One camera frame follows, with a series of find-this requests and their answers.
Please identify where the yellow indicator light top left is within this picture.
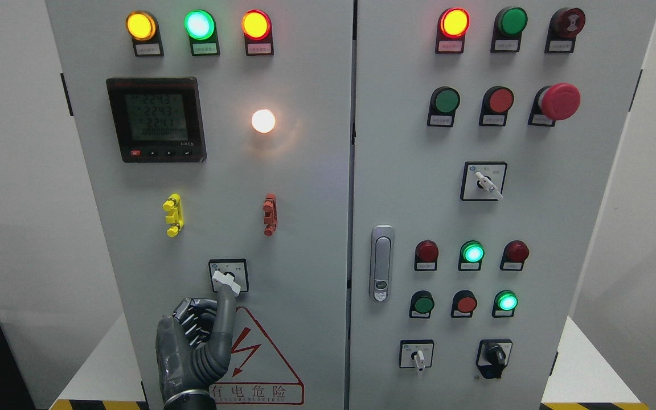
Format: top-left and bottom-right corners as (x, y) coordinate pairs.
(125, 10), (163, 57)

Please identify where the dark red indicator light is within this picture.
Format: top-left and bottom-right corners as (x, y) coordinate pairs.
(414, 240), (439, 272)
(499, 240), (530, 272)

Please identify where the dark red buzzer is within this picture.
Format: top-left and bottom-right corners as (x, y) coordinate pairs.
(544, 7), (586, 54)

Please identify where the red electric hazard warning sticker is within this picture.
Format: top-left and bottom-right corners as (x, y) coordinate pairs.
(209, 306), (305, 407)

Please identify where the green push button second row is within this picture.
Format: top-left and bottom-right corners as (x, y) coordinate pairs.
(427, 86), (461, 128)

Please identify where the white rotary light switch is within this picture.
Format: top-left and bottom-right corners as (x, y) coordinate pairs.
(208, 259), (249, 296)

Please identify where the silver door handle lock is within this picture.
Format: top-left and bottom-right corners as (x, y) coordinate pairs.
(369, 225), (394, 302)

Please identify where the white rotary selector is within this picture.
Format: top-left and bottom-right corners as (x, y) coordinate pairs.
(399, 339), (434, 374)
(460, 161), (507, 202)

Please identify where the yellow terminal clip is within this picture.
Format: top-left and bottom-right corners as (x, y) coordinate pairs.
(162, 194), (185, 237)

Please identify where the dark red indicator light right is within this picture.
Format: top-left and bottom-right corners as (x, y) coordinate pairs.
(499, 240), (530, 272)

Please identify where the red push button second row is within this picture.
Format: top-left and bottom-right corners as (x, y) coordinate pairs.
(479, 86), (514, 127)

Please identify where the red terminal clip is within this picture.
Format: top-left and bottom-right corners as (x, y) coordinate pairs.
(263, 194), (278, 237)

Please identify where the black rotary knob switch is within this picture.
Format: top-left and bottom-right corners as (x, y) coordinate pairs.
(476, 338), (513, 379)

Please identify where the green lit indicator lower right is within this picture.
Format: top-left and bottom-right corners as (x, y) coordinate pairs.
(491, 290), (518, 318)

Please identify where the green lit indicator middle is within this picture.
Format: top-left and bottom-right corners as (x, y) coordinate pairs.
(457, 240), (485, 272)

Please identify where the red lit indicator right door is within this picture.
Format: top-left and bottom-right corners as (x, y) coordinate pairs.
(435, 7), (470, 54)

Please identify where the green push button lower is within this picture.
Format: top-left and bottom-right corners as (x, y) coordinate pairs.
(409, 290), (434, 319)

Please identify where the grey cabinet door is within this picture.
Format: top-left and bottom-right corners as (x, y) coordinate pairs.
(348, 1), (656, 409)
(46, 1), (353, 409)

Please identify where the red push button lower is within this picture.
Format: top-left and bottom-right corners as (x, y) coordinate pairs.
(450, 290), (477, 318)

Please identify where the red-orange indicator light left door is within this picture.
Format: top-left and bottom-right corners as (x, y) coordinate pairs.
(241, 9), (274, 55)

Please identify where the white rotary selector bottom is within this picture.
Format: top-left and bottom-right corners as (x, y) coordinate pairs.
(399, 339), (434, 374)

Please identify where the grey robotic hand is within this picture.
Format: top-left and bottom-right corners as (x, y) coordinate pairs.
(156, 286), (236, 404)

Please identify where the right grey cabinet door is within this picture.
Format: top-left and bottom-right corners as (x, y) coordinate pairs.
(348, 1), (656, 409)

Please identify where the white rotary selector upper right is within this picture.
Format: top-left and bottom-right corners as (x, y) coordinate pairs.
(460, 161), (507, 202)

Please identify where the clear small light bulb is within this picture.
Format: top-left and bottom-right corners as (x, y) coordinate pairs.
(251, 108), (276, 133)

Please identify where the red emergency stop mushroom button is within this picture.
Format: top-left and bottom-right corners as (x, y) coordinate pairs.
(528, 83), (581, 127)

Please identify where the green lit indicator light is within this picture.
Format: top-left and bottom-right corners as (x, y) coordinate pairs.
(184, 9), (220, 56)

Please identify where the dark red indicator light left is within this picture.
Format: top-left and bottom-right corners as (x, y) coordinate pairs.
(414, 240), (439, 272)

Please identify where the black digital power meter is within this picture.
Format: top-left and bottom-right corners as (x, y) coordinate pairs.
(106, 77), (207, 163)

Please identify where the left grey cabinet door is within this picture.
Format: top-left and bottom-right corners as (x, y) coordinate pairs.
(46, 1), (353, 409)

